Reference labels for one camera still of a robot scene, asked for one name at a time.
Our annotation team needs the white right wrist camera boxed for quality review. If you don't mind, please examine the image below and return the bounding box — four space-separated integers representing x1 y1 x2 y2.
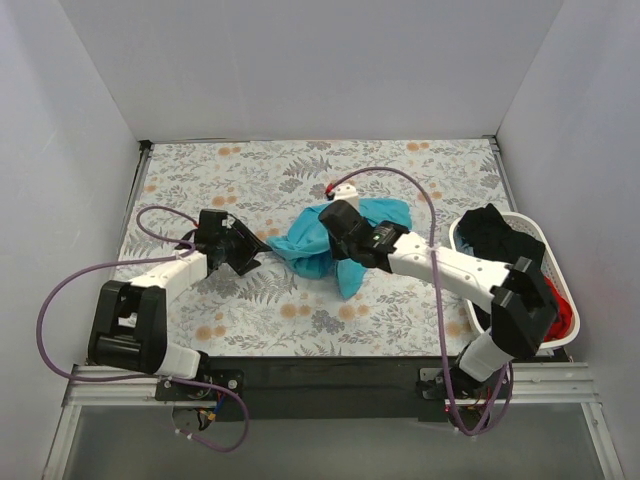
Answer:
325 183 360 210

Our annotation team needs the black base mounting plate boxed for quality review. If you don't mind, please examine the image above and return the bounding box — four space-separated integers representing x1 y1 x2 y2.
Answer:
154 354 506 424

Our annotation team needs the aluminium front rail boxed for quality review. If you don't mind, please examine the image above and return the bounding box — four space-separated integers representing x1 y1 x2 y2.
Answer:
42 362 624 479

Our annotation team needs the white laundry basket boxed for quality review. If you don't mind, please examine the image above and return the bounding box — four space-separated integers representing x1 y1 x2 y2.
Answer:
448 211 580 355

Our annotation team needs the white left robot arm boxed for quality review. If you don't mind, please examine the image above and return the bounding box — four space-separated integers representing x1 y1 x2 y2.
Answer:
88 209 271 400

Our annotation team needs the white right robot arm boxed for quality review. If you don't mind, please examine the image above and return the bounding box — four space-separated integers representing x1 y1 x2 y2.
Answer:
319 200 558 398

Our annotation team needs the floral table cloth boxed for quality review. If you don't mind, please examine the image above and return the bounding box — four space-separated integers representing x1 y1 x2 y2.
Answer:
116 139 508 356

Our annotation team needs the red t shirt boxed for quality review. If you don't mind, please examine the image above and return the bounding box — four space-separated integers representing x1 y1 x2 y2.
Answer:
544 277 573 342

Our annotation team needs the black t shirt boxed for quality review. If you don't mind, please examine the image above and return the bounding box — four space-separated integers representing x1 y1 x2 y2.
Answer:
456 203 546 269

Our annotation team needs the teal t shirt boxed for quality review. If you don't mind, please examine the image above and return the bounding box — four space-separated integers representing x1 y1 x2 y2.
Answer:
266 198 412 300

